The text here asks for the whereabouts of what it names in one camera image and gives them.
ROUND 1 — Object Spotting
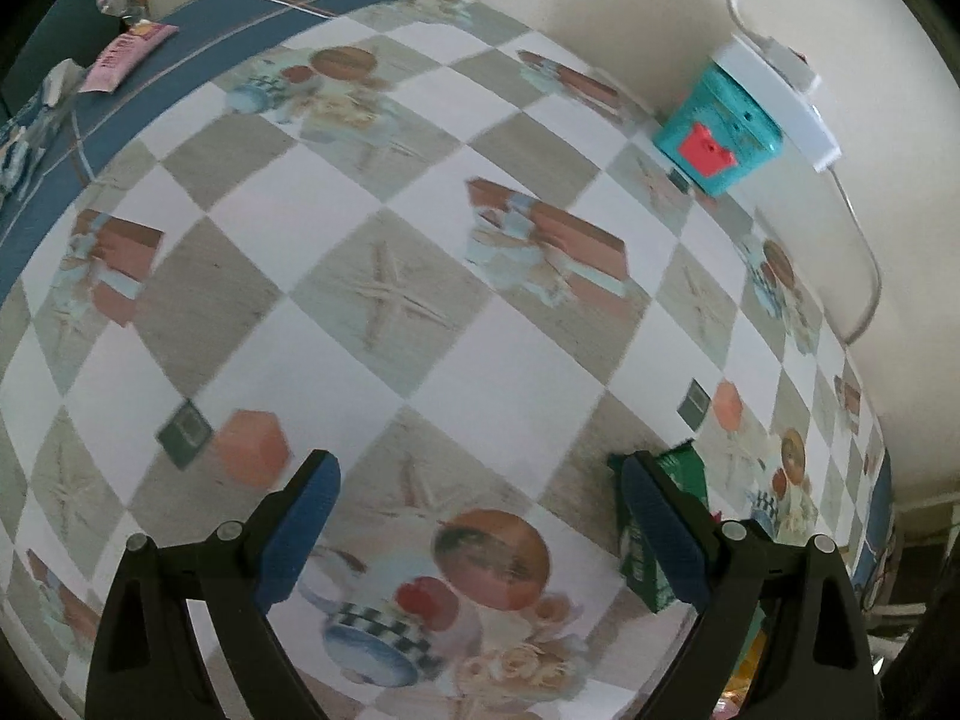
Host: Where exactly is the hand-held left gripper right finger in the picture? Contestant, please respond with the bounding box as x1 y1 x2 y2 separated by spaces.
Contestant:
624 451 878 720

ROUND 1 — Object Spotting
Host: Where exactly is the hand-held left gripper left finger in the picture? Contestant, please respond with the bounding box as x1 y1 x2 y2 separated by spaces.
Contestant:
84 450 342 720

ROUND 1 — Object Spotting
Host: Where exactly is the dark green snack packet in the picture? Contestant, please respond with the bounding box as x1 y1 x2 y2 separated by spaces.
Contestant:
607 444 710 614

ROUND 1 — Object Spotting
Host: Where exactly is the teal box with red label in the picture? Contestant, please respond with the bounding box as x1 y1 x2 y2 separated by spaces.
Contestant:
651 64 785 200

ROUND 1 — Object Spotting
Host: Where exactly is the white power strip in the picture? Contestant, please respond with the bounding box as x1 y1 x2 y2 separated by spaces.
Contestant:
709 34 841 172

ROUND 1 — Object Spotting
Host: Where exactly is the blue and white crumpled packet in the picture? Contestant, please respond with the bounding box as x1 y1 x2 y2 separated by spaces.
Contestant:
0 60 87 200

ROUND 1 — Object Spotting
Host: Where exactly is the small pink candy packet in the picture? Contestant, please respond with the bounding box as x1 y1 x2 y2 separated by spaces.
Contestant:
81 21 179 92

